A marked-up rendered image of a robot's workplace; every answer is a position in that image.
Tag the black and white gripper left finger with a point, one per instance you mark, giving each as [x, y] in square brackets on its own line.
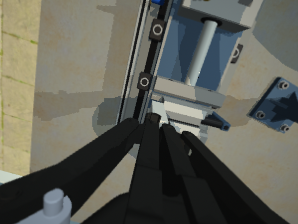
[54, 194]

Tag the grey rectangular block with slot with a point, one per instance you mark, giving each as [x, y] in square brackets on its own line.
[184, 116]

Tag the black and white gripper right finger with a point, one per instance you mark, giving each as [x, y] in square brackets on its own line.
[230, 201]

